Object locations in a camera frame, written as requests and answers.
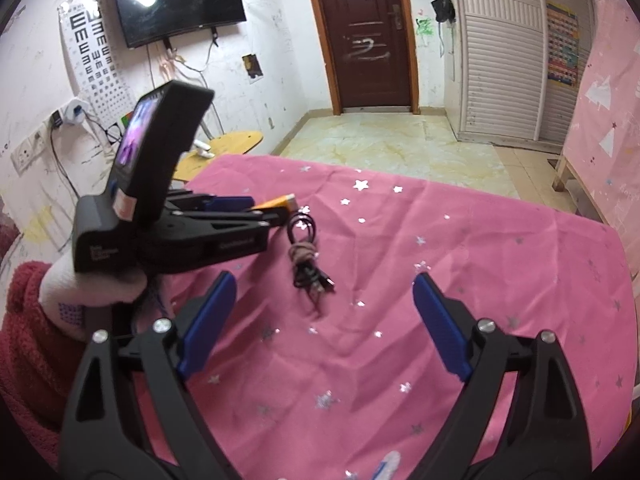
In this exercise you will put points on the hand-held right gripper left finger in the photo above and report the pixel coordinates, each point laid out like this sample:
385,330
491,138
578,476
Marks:
207,330

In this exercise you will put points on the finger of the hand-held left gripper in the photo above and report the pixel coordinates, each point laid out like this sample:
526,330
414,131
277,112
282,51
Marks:
227,203
272,217

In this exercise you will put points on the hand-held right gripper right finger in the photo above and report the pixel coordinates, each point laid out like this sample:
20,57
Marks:
442,330

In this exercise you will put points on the small yellow box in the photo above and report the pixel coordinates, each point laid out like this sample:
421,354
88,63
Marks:
277,203

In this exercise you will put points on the person's left forearm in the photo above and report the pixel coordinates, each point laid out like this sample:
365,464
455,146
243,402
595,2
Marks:
30,360

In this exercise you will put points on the person's left hand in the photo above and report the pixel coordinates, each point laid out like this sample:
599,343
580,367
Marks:
90,290

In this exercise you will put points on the person's right hand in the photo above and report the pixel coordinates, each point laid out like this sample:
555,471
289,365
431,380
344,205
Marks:
387,467

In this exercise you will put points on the small white object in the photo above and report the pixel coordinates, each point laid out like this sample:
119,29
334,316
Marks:
202,147

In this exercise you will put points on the yellow wooden round stool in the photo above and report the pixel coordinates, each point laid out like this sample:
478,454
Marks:
235,142

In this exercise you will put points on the pink star tablecloth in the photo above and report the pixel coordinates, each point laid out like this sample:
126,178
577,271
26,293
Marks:
400,270

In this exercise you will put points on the white plug-in device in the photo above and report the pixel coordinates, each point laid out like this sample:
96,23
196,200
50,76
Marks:
76,111

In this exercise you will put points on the white eye chart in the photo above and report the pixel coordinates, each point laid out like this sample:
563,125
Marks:
97,60

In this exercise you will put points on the dark brown door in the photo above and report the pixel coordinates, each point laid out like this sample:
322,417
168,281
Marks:
365,35

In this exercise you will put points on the pink tree print curtain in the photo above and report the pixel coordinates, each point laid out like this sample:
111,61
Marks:
610,125

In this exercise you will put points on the white shutter wardrobe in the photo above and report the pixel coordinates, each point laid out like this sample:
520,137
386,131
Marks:
495,50

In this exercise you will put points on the colourful chart poster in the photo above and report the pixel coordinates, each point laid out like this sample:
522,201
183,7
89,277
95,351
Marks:
562,45

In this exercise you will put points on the white wall socket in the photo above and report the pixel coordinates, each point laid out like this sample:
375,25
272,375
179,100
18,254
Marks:
30,152

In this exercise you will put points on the open wall junction box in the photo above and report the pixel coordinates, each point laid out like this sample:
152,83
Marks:
252,66

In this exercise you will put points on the black wall television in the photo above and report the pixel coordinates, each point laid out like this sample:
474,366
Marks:
175,0

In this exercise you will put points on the wooden bed frame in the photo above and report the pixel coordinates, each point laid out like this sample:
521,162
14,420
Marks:
560,172

